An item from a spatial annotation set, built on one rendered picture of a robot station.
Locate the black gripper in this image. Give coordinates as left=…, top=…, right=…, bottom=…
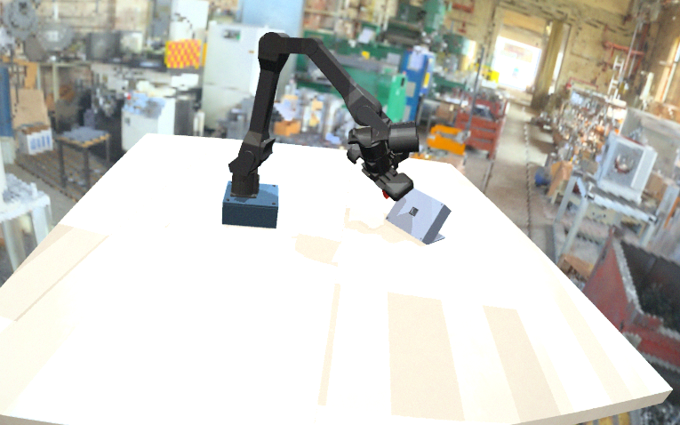
left=347, top=144, right=414, bottom=202

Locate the grey sloped panel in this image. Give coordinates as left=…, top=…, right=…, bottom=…
left=386, top=188, right=451, bottom=245

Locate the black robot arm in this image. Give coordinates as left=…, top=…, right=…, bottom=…
left=228, top=32, right=420, bottom=198

